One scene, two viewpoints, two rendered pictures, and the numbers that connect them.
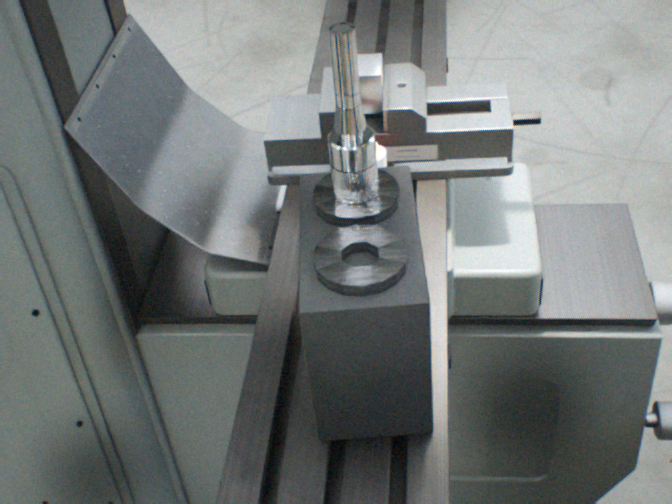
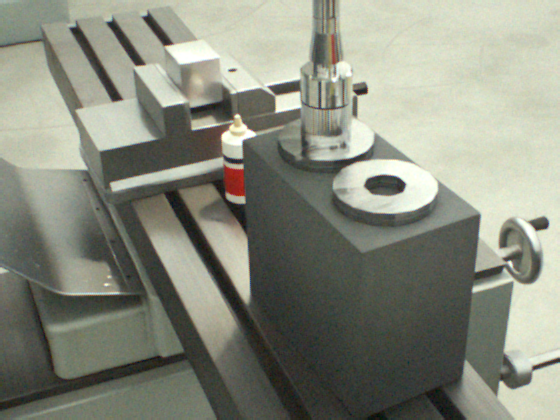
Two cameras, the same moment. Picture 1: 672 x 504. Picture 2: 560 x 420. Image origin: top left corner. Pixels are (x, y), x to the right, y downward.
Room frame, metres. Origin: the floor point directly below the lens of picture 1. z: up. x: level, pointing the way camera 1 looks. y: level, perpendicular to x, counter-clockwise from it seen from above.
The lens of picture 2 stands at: (0.08, 0.40, 1.55)
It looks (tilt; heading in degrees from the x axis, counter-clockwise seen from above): 35 degrees down; 327
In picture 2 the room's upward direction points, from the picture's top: straight up
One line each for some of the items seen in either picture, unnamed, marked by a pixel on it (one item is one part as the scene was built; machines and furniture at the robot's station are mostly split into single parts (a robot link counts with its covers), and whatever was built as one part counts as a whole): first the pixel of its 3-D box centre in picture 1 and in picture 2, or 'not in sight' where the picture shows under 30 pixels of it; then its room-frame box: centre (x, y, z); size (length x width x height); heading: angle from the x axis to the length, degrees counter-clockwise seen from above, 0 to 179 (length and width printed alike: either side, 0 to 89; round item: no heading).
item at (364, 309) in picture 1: (364, 295); (352, 252); (0.69, -0.03, 1.03); 0.22 x 0.12 x 0.20; 177
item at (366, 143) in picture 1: (351, 139); (326, 73); (0.74, -0.03, 1.20); 0.05 x 0.05 x 0.01
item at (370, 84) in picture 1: (364, 84); (193, 73); (1.10, -0.07, 1.05); 0.06 x 0.05 x 0.06; 173
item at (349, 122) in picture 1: (346, 84); (326, 6); (0.74, -0.03, 1.26); 0.03 x 0.03 x 0.11
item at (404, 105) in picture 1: (404, 97); (236, 83); (1.10, -0.12, 1.02); 0.12 x 0.06 x 0.04; 173
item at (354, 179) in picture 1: (353, 168); (326, 108); (0.74, -0.03, 1.16); 0.05 x 0.05 x 0.06
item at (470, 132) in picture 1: (387, 119); (218, 111); (1.10, -0.09, 0.99); 0.35 x 0.15 x 0.11; 83
